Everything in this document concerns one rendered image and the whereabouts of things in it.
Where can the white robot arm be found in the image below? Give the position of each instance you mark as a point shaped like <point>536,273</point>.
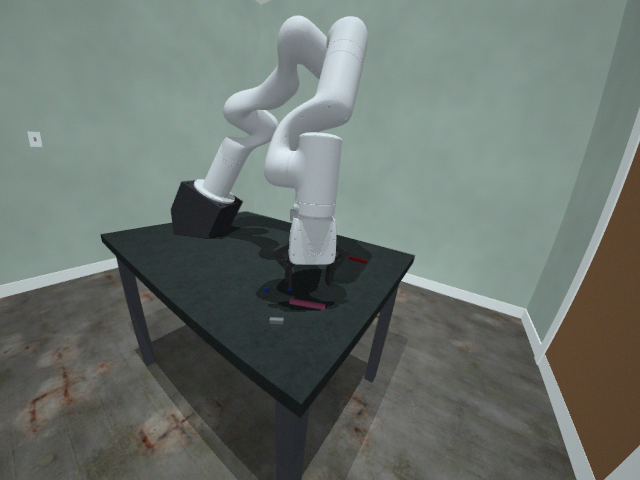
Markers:
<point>313,169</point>

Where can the pink rod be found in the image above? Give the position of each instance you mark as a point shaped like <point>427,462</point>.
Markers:
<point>307,304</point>

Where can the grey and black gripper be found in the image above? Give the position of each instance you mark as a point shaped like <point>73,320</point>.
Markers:
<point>311,242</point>

